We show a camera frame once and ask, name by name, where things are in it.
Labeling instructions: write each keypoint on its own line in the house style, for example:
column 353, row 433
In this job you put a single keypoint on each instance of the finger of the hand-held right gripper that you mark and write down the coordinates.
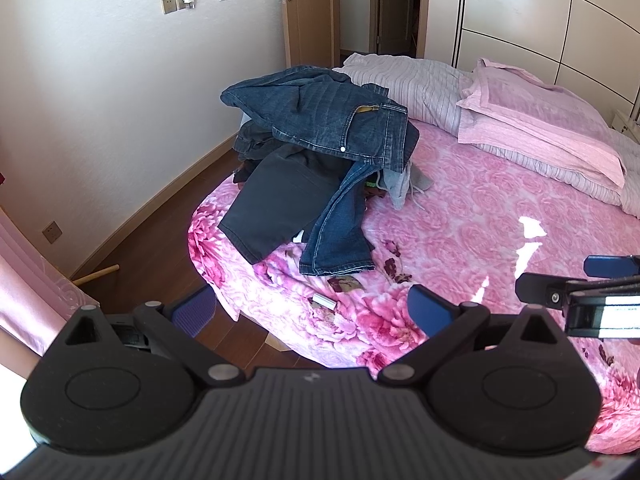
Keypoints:
column 607, row 265
column 542, row 289

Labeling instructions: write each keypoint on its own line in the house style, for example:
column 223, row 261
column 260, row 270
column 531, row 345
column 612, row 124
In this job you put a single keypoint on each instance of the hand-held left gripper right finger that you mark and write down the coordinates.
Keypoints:
column 430, row 307

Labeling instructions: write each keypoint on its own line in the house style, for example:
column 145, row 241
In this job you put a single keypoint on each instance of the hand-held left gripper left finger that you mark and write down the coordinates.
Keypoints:
column 192, row 310

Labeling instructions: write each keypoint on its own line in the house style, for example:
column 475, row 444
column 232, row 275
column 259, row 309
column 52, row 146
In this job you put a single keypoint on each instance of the blue denim jeans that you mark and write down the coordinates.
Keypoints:
column 325, row 110

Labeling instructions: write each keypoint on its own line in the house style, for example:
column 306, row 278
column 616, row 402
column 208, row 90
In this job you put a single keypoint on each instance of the cardboard piece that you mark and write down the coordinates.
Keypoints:
column 276, row 342

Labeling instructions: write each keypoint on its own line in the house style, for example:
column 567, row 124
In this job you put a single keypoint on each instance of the pink floral blanket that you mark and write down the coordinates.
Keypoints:
column 475, row 220

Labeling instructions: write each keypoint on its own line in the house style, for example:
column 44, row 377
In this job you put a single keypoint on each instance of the wooden stick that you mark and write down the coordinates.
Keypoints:
column 97, row 274

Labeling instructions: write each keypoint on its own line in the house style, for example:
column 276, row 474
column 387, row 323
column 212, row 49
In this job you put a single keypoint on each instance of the small silver object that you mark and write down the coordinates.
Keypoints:
column 325, row 302

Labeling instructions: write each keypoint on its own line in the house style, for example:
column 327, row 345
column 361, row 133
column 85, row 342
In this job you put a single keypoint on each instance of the dark grey pants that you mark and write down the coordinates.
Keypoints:
column 270, row 200

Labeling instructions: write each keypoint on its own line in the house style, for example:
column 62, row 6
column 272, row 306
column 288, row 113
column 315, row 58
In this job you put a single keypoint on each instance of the pink curtain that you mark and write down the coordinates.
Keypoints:
column 30, row 280

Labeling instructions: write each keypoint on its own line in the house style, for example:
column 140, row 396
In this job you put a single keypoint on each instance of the pink towel blanket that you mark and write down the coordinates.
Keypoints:
column 525, row 110

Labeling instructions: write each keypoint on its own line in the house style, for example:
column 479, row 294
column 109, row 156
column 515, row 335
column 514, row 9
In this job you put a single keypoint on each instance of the dark denim pants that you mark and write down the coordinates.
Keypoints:
column 250, row 142

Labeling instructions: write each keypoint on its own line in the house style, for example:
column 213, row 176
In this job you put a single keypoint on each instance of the lilac striped quilt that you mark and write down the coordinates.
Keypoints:
column 415, row 85

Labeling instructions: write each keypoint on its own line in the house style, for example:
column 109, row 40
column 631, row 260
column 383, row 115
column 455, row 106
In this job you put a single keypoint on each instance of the wooden door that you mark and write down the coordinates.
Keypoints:
column 310, row 25

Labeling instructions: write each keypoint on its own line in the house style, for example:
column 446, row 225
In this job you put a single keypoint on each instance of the beige low wall outlet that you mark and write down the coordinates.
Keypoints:
column 51, row 231

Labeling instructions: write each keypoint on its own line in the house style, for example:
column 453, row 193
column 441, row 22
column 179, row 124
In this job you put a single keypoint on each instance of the wooden door frame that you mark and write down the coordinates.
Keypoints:
column 424, row 5

